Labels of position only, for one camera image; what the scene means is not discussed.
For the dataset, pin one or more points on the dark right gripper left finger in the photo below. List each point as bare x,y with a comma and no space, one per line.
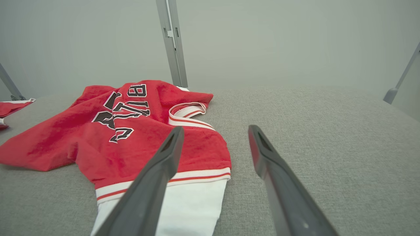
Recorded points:
147,190

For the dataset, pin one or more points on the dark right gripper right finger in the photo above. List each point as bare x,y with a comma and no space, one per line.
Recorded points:
282,190

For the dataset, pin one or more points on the red jersey with black lettering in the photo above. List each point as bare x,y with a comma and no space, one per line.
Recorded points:
98,147

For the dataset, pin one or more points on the red white jersey garment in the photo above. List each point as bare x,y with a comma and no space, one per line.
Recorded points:
10,108

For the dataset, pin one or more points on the grey metal frame post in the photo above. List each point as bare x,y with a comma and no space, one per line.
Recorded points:
169,49
178,49

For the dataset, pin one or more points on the slanted grey metal strut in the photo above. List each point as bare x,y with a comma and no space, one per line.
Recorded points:
10,85
398,82

